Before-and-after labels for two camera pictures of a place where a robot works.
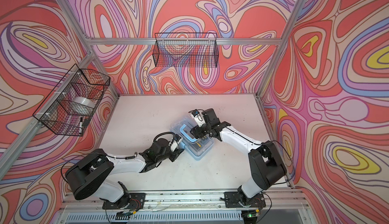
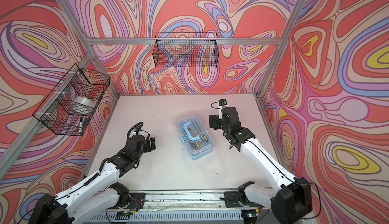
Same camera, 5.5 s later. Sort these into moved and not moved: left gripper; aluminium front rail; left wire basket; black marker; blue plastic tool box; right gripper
Moved: left gripper; right gripper
Not moved: black marker; left wire basket; blue plastic tool box; aluminium front rail
